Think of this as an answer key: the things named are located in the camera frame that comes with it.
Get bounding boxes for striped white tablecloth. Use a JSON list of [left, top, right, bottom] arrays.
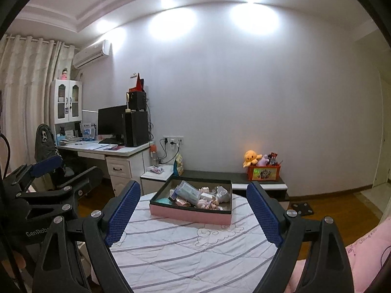
[[110, 194, 276, 292]]

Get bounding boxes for baby doll blue dress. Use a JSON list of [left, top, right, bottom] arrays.
[[195, 197, 222, 210]]

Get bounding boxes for white glass-door cabinet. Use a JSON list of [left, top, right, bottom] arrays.
[[50, 79, 83, 126]]

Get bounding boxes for orange cap bottle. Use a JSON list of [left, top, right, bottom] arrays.
[[150, 144, 159, 167]]

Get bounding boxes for wall power strip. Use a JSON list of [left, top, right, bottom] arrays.
[[164, 136, 184, 145]]

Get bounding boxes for white mini fan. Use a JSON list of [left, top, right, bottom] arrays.
[[215, 186, 231, 203]]

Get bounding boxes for white side cabinet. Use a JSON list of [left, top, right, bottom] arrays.
[[141, 165, 174, 194]]

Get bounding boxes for white desk with drawers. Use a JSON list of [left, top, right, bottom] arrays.
[[58, 141, 152, 196]]

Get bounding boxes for pink bedding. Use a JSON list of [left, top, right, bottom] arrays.
[[284, 217, 390, 292]]

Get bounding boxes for black bathroom scale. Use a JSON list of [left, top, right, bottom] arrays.
[[290, 202, 314, 217]]

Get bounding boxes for snack bag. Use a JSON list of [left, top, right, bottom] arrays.
[[174, 154, 184, 176]]

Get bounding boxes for pink black storage box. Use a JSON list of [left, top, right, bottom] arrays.
[[150, 177, 233, 225]]

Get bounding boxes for pink white block toy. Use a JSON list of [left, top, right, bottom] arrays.
[[199, 187, 215, 195]]

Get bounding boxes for black computer monitor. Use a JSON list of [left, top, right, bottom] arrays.
[[98, 105, 126, 145]]

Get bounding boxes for yellow octopus plush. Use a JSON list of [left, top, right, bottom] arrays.
[[243, 149, 262, 168]]

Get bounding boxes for black small speaker box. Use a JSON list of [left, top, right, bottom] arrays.
[[127, 91, 147, 111]]

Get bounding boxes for clear wipes pack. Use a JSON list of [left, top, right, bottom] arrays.
[[176, 181, 201, 206]]

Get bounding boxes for black office chair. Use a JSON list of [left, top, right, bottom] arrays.
[[34, 124, 75, 187]]

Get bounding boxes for black computer tower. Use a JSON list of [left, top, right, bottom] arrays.
[[123, 111, 149, 147]]

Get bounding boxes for blue small box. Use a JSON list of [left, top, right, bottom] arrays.
[[168, 189, 178, 202]]

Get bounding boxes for white air conditioner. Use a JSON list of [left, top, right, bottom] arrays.
[[73, 40, 111, 69]]

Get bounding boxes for white door frame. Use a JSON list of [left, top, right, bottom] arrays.
[[372, 75, 390, 192]]

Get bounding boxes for teal clear case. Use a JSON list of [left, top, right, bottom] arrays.
[[156, 198, 172, 205]]

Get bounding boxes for beige curtain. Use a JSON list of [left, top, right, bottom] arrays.
[[1, 34, 75, 171]]

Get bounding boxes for pink doll figurine on cabinet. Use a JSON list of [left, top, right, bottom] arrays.
[[60, 68, 68, 80]]

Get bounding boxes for rose gold metal cylinder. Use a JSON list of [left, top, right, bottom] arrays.
[[175, 197, 191, 208]]

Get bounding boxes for orange toy box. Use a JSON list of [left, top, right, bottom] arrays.
[[247, 165, 281, 181]]

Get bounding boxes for low black white bench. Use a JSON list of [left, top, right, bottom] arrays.
[[181, 170, 290, 209]]

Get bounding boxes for red calendar stand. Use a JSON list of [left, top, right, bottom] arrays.
[[129, 73, 144, 93]]

